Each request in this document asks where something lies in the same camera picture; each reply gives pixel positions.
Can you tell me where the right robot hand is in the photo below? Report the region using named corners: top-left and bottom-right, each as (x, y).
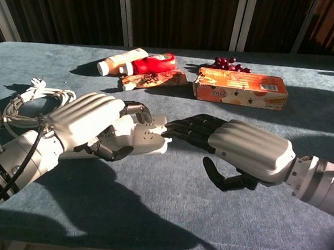
top-left (156, 110), bottom-right (300, 198)

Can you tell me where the white power strip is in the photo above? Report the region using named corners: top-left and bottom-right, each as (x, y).
top-left (61, 105), bottom-right (175, 169)

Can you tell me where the dark red grape bunch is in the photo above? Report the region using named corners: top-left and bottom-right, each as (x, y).
top-left (212, 55), bottom-right (253, 74)

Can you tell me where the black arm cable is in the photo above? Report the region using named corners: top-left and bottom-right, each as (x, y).
top-left (0, 121), bottom-right (45, 227)

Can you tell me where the blue-grey table cloth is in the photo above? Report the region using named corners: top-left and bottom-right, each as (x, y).
top-left (0, 27), bottom-right (334, 250)

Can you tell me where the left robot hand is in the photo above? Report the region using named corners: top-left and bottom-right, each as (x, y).
top-left (40, 87), bottom-right (155, 166)

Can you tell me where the cream sauce bottle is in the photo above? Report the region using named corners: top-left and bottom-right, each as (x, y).
top-left (96, 44), bottom-right (150, 80)

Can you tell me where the orange cardboard box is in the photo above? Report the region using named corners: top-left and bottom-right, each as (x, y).
top-left (191, 66), bottom-right (290, 112)

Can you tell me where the coiled white power cord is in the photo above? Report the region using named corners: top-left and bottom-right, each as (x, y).
top-left (0, 71), bottom-right (79, 145)

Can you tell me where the brown snack packet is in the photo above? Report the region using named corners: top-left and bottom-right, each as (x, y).
top-left (120, 66), bottom-right (189, 97)

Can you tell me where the red ketchup bottle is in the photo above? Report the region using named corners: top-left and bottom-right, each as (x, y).
top-left (118, 48), bottom-right (179, 81)

